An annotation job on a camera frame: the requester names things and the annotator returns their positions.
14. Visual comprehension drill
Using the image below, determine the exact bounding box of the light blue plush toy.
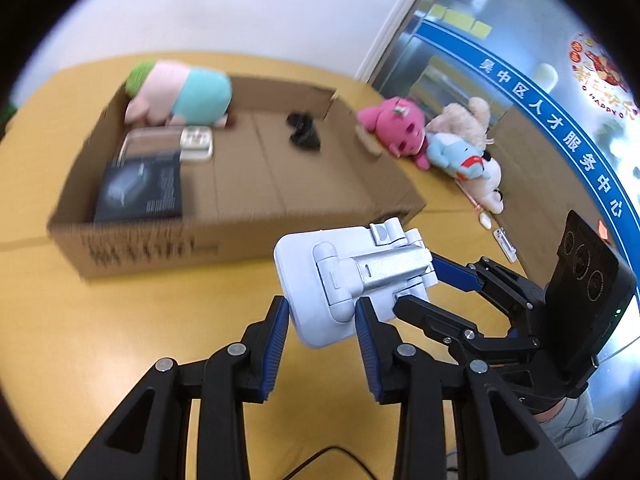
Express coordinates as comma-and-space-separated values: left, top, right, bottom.
426, 132, 496, 181

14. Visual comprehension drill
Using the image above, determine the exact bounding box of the white door frame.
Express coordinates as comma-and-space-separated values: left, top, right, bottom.
354, 0, 443, 86

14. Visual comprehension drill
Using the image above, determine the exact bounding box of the black cable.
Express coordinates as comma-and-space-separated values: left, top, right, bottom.
282, 447, 381, 480

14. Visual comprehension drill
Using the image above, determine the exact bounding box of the small black object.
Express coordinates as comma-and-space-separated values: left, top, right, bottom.
286, 111, 322, 152

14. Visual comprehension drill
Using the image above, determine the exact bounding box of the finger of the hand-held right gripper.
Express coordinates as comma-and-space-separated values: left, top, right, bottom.
392, 296, 542, 367
431, 254, 546, 334

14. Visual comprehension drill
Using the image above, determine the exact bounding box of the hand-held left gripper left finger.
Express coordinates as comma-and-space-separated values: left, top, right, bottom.
62, 296, 292, 480

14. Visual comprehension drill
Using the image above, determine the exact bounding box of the red window sticker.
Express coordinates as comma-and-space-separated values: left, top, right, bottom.
569, 32, 640, 121

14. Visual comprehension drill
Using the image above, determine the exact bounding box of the cardboard box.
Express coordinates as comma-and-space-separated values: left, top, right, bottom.
47, 76, 427, 281

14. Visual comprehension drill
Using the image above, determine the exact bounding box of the yellow desktop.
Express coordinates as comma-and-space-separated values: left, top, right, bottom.
0, 51, 601, 480

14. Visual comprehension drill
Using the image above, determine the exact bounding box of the beige plush toy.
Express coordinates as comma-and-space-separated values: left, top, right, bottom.
425, 97, 506, 215

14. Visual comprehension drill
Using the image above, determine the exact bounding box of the glass door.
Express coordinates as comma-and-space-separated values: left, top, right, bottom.
370, 0, 640, 361

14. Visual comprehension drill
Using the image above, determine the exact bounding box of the white folding phone stand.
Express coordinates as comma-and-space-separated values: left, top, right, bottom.
273, 217, 440, 350

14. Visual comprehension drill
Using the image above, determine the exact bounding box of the pink teal green plush toy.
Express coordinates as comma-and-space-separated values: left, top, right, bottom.
123, 59, 234, 128

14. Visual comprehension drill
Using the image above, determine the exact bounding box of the white rectangular clip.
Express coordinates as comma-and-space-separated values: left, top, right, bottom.
494, 227, 518, 263

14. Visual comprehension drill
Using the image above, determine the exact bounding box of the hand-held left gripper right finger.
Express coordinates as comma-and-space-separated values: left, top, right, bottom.
354, 297, 583, 480

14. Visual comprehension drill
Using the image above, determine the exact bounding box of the clear plastic case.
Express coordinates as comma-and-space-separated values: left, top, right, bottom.
120, 127, 183, 161

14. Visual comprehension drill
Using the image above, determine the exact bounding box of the black product box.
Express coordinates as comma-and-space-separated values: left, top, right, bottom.
93, 152, 184, 223

